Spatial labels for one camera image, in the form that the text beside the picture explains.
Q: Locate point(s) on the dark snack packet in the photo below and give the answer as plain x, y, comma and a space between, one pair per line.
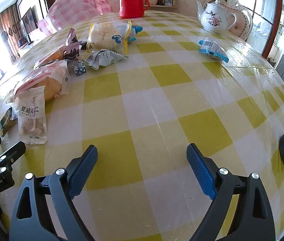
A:
70, 51

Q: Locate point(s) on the ornate white chair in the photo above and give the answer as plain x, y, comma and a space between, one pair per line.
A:
244, 22

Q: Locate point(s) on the television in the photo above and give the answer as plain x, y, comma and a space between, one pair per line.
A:
30, 21

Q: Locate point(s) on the bread packet red print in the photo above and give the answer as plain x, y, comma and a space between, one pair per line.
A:
44, 80

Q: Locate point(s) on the yellow checkered tablecloth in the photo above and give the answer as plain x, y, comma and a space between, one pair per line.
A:
157, 105

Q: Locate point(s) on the blue white checkered candy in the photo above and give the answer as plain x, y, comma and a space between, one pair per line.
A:
79, 68

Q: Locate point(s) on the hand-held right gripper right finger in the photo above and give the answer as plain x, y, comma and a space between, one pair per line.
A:
199, 170

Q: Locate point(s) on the white floral teapot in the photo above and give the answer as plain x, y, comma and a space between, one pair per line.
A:
213, 17

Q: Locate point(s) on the blue snack packet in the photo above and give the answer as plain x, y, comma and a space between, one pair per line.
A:
135, 30
209, 46

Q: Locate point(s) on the green and white snack packet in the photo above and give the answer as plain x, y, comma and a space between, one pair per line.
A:
104, 59

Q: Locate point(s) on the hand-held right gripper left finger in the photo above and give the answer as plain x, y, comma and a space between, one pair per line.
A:
84, 170

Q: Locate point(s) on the dark green small packet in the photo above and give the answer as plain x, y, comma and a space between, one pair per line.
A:
6, 121

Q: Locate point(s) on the pale blue tin can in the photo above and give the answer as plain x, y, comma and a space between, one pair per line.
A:
168, 0

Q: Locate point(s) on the white nut snack packet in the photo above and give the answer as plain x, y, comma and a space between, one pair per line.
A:
31, 115

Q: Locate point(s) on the white bun packet yellow edges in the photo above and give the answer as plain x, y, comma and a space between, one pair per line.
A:
104, 36

